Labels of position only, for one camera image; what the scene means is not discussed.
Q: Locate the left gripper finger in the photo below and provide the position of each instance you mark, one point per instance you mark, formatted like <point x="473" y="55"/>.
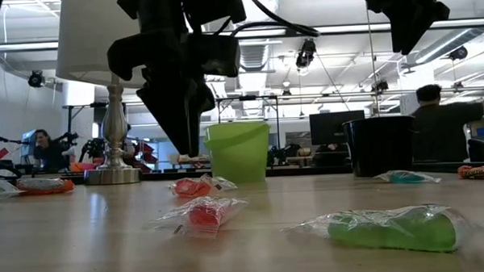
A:
<point x="198" y="101"/>
<point x="168" y="114"/>

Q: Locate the black office chair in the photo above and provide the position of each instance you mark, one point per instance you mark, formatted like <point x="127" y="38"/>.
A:
<point x="480" y="150"/>

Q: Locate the thin vertical pole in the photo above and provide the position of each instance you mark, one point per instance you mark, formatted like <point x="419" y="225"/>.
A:
<point x="370" y="67"/>

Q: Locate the black computer monitor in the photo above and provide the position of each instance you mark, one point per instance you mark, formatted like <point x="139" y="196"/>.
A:
<point x="330" y="127"/>

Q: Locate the black background robot arm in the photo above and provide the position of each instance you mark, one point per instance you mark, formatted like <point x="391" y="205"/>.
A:
<point x="283" y="154"/>

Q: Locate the monitor on arm mount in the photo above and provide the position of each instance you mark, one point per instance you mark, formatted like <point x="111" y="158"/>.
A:
<point x="26" y="141"/>

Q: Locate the blue candy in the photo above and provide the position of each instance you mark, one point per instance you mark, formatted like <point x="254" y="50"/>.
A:
<point x="407" y="177"/>

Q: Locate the silver ventilation duct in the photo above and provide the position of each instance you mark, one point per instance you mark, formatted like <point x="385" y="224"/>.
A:
<point x="255" y="56"/>

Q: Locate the white shade silver table lamp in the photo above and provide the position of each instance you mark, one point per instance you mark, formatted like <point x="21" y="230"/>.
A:
<point x="81" y="36"/>

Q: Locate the black overhead light beam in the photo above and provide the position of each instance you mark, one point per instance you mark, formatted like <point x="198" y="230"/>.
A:
<point x="343" y="28"/>

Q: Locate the black plastic bucket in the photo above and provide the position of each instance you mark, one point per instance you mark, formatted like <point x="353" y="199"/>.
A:
<point x="379" y="147"/>

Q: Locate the black aluminium table frame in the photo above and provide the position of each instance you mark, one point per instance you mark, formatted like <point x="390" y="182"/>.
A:
<point x="308" y="171"/>

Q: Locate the orange Reese's packet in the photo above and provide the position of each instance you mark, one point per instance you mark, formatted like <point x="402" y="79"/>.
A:
<point x="479" y="172"/>

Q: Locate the red candy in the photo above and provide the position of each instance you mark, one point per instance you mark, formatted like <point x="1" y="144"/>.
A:
<point x="191" y="187"/>
<point x="206" y="216"/>

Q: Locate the green plastic bucket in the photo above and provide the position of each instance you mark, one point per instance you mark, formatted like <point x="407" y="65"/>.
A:
<point x="238" y="152"/>

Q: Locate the person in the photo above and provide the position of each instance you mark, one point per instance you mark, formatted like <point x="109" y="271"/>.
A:
<point x="447" y="125"/>
<point x="49" y="152"/>

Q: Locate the black ceiling-hung camera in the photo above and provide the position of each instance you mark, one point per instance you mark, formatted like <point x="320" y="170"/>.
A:
<point x="305" y="53"/>
<point x="381" y="86"/>
<point x="36" y="78"/>
<point x="459" y="52"/>

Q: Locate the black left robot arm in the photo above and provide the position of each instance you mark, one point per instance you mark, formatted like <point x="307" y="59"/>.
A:
<point x="161" y="9"/>

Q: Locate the red snack bags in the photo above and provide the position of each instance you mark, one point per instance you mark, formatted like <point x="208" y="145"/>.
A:
<point x="44" y="185"/>

